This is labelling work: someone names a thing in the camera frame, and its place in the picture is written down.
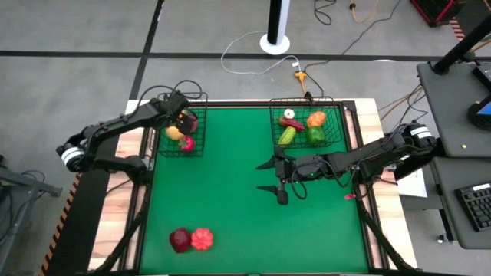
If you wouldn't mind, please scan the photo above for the pink red round fruit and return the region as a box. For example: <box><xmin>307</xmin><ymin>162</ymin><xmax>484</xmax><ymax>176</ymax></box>
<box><xmin>178</xmin><ymin>135</ymin><xmax>196</xmax><ymax>153</ymax></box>

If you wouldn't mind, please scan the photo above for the yellow lemon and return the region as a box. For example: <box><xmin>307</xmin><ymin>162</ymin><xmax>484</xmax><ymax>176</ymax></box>
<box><xmin>165</xmin><ymin>125</ymin><xmax>185</xmax><ymax>141</ymax></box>

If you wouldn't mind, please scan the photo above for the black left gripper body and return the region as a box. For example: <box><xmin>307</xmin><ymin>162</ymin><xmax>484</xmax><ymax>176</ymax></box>
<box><xmin>164</xmin><ymin>93</ymin><xmax>191</xmax><ymax>117</ymax></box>

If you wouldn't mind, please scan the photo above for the blue screen device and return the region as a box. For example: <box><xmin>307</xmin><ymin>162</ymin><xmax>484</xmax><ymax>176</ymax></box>
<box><xmin>467</xmin><ymin>94</ymin><xmax>491</xmax><ymax>131</ymax></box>

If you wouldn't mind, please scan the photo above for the black white pole stand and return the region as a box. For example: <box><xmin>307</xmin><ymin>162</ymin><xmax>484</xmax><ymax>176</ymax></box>
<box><xmin>259</xmin><ymin>0</ymin><xmax>292</xmax><ymax>55</ymax></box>

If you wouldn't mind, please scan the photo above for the long red chili pepper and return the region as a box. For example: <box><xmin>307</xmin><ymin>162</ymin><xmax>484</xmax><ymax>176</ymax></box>
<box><xmin>278</xmin><ymin>117</ymin><xmax>306</xmax><ymax>133</ymax></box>

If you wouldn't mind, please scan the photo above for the black wire basket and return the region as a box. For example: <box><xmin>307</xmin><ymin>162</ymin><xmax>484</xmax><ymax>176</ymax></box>
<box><xmin>156</xmin><ymin>91</ymin><xmax>209</xmax><ymax>159</ymax></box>
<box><xmin>269</xmin><ymin>96</ymin><xmax>345</xmax><ymax>150</ymax></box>

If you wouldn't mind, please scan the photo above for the yellow power plug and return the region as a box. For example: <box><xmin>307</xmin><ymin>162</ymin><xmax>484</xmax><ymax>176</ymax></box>
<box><xmin>294</xmin><ymin>71</ymin><xmax>308</xmax><ymax>95</ymax></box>

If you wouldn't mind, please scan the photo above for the green cucumber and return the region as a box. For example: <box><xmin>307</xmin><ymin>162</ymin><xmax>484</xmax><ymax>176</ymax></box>
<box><xmin>276</xmin><ymin>126</ymin><xmax>297</xmax><ymax>148</ymax></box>

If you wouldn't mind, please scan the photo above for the grey desk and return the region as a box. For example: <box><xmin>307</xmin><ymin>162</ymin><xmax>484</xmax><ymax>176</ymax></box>
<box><xmin>428</xmin><ymin>156</ymin><xmax>491</xmax><ymax>250</ymax></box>
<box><xmin>417</xmin><ymin>61</ymin><xmax>491</xmax><ymax>159</ymax></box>

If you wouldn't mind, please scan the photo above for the green bell pepper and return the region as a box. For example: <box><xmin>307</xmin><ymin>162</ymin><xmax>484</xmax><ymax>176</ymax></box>
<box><xmin>306</xmin><ymin>126</ymin><xmax>326</xmax><ymax>145</ymax></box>

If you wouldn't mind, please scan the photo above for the red black crate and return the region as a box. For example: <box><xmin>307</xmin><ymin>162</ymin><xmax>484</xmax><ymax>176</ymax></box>
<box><xmin>410</xmin><ymin>0</ymin><xmax>467</xmax><ymax>28</ymax></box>

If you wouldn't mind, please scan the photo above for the black keyboard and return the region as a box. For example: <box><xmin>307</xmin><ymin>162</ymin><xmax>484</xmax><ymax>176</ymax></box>
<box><xmin>455</xmin><ymin>182</ymin><xmax>491</xmax><ymax>233</ymax></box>

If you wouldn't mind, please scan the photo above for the grey metal frame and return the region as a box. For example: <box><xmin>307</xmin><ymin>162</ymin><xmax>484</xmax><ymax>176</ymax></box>
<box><xmin>0</xmin><ymin>153</ymin><xmax>64</xmax><ymax>265</ymax></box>

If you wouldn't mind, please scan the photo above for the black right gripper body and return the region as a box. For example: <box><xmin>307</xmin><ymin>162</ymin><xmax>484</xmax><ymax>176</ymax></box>
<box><xmin>274</xmin><ymin>148</ymin><xmax>327</xmax><ymax>205</ymax></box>

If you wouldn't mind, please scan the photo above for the white paper sheet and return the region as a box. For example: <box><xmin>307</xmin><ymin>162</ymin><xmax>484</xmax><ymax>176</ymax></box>
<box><xmin>397</xmin><ymin>168</ymin><xmax>429</xmax><ymax>199</ymax></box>

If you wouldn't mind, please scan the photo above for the red ribbed tomato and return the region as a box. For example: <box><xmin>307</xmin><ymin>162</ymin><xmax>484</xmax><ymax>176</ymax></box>
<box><xmin>190</xmin><ymin>228</ymin><xmax>214</xmax><ymax>252</ymax></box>

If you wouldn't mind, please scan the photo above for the black hazard striped platform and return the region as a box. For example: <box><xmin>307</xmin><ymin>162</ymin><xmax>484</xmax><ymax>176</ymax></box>
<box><xmin>38</xmin><ymin>121</ymin><xmax>124</xmax><ymax>276</ymax></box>

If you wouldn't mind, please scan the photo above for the dark red pomegranate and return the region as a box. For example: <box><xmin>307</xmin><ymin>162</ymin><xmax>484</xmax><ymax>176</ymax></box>
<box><xmin>169</xmin><ymin>228</ymin><xmax>193</xmax><ymax>254</ymax></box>

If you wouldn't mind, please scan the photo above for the green table mat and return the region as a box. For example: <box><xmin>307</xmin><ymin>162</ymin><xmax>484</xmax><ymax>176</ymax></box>
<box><xmin>138</xmin><ymin>106</ymin><xmax>370</xmax><ymax>275</ymax></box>

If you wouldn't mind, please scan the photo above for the orange floor cable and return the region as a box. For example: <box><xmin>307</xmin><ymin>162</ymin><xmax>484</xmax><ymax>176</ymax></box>
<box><xmin>348</xmin><ymin>0</ymin><xmax>381</xmax><ymax>23</ymax></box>

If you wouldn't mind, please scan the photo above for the white floor cable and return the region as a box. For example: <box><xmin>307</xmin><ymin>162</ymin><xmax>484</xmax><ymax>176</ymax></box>
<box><xmin>220</xmin><ymin>30</ymin><xmax>302</xmax><ymax>76</ymax></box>

